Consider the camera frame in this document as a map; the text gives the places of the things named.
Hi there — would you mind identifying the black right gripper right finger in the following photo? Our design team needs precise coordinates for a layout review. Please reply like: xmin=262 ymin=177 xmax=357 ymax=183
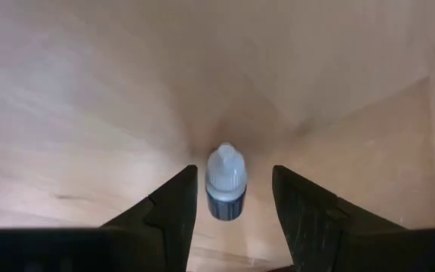
xmin=273 ymin=165 xmax=435 ymax=272

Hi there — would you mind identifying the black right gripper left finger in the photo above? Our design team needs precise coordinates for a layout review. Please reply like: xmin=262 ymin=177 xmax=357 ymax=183
xmin=0 ymin=165 xmax=199 ymax=272

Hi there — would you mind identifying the small white-capped dye bottle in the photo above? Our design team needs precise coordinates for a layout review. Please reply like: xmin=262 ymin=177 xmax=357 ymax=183
xmin=205 ymin=142 xmax=248 ymax=222

